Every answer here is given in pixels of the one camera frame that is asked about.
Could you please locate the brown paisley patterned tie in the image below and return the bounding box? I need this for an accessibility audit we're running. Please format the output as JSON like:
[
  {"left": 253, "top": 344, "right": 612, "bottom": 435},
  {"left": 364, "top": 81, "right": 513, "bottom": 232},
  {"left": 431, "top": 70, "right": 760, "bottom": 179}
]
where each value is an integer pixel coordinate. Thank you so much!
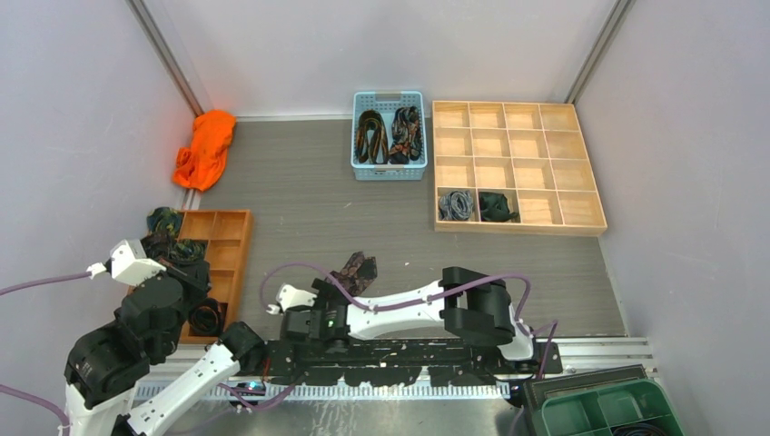
[{"left": 331, "top": 252, "right": 378, "bottom": 297}]

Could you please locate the light wooden compartment tray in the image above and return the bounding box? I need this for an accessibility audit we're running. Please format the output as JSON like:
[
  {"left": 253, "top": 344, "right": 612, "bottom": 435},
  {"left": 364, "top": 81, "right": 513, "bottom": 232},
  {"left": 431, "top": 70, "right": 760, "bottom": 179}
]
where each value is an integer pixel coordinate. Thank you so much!
[{"left": 432, "top": 101, "right": 607, "bottom": 236}]

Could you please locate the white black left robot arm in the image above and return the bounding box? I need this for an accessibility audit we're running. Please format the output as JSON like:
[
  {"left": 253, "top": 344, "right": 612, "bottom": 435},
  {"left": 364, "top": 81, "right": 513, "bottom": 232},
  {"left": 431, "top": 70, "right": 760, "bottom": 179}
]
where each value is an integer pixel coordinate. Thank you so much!
[{"left": 64, "top": 239, "right": 265, "bottom": 435}]

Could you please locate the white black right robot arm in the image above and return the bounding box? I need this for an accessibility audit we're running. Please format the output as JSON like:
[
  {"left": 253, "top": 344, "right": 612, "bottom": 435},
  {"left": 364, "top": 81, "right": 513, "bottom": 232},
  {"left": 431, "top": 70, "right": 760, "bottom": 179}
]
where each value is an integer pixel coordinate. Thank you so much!
[{"left": 266, "top": 267, "right": 540, "bottom": 373}]

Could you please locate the black orange rolled tie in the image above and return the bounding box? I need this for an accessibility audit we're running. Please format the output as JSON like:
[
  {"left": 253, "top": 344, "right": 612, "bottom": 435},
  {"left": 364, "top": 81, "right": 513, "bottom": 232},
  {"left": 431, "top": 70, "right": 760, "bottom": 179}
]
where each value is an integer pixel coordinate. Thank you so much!
[{"left": 188, "top": 298, "right": 225, "bottom": 337}]

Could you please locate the green patterned rolled tie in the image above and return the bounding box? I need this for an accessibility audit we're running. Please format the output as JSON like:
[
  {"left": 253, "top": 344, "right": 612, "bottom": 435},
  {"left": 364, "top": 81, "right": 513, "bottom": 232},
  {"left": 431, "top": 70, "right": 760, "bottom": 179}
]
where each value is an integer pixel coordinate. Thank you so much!
[{"left": 141, "top": 233, "right": 207, "bottom": 263}]

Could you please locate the blue yellow rolled tie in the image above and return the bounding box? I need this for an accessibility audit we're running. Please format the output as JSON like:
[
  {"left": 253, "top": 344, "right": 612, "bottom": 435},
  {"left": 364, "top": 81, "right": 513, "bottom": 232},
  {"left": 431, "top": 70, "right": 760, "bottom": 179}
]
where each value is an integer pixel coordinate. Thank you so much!
[{"left": 146, "top": 206, "right": 183, "bottom": 237}]

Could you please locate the orange wooden compartment tray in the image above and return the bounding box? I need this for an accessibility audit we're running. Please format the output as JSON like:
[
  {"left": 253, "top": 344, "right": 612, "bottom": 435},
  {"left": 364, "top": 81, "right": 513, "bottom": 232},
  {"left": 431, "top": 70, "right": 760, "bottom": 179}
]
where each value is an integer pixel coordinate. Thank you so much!
[{"left": 173, "top": 210, "right": 253, "bottom": 344}]

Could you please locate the orange cloth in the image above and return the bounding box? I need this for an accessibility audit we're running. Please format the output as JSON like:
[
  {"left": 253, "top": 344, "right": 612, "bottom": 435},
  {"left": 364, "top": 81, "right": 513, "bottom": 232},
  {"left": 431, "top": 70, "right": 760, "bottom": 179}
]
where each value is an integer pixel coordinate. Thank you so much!
[{"left": 171, "top": 110, "right": 236, "bottom": 192}]

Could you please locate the grey patterned rolled tie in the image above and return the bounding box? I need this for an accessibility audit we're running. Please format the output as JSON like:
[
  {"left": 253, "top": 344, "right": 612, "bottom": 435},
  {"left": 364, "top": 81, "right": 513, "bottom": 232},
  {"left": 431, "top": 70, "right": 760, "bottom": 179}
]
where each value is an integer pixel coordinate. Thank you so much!
[{"left": 438, "top": 190, "right": 475, "bottom": 222}]

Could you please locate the orange striped dark tie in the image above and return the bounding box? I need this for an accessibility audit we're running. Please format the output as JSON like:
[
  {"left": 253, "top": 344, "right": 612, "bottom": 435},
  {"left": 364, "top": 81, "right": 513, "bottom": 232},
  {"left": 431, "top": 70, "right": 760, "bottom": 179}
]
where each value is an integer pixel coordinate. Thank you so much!
[{"left": 355, "top": 110, "right": 389, "bottom": 164}]

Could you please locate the light blue plastic basket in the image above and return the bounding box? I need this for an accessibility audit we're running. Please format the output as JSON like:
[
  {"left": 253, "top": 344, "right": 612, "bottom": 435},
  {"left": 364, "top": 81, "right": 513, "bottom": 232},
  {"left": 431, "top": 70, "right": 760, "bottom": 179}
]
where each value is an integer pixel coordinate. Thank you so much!
[{"left": 350, "top": 91, "right": 429, "bottom": 181}]

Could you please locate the red floral dark tie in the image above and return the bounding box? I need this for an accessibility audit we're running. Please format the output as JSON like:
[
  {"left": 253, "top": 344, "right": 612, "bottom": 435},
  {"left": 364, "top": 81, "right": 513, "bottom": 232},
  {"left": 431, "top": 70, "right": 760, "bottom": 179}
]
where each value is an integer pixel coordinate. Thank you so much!
[{"left": 389, "top": 106, "right": 423, "bottom": 164}]

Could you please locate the dark green rolled tie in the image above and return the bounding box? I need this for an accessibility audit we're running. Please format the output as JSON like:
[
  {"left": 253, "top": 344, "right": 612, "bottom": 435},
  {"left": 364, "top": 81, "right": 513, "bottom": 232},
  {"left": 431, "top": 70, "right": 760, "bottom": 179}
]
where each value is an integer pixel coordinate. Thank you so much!
[{"left": 478, "top": 192, "right": 519, "bottom": 223}]

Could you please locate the dark framed box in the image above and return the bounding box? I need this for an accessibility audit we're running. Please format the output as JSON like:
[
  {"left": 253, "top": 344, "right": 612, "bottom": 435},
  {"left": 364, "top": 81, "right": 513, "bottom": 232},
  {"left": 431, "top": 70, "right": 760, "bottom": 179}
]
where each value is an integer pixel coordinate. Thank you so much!
[{"left": 520, "top": 364, "right": 647, "bottom": 435}]

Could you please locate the green plastic bin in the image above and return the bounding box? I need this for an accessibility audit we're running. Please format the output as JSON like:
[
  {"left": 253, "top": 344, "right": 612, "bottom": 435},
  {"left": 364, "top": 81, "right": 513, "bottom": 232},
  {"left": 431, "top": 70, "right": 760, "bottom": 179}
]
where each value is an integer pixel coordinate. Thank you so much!
[{"left": 532, "top": 379, "right": 685, "bottom": 435}]

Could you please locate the perforated aluminium rail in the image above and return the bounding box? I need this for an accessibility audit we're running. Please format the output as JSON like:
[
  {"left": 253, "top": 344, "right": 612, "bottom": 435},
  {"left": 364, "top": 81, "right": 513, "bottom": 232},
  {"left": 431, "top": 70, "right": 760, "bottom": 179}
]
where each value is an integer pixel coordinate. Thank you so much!
[{"left": 134, "top": 380, "right": 511, "bottom": 401}]

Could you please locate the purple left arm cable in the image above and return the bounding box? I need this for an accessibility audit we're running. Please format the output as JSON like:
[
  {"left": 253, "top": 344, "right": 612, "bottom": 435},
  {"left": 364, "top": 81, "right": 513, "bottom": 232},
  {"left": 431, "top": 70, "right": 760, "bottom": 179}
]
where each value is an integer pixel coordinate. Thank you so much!
[{"left": 0, "top": 272, "right": 299, "bottom": 436}]

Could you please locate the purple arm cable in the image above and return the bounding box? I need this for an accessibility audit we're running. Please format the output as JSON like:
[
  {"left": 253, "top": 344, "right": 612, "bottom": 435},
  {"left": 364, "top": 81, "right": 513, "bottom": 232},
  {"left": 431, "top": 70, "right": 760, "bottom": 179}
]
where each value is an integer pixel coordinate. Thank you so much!
[
  {"left": 260, "top": 262, "right": 560, "bottom": 436},
  {"left": 0, "top": 272, "right": 299, "bottom": 436}
]

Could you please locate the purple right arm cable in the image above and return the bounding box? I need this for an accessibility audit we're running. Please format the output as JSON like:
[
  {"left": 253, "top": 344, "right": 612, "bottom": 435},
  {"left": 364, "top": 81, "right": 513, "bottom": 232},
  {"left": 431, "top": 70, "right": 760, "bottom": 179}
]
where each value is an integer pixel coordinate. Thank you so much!
[{"left": 260, "top": 262, "right": 560, "bottom": 436}]

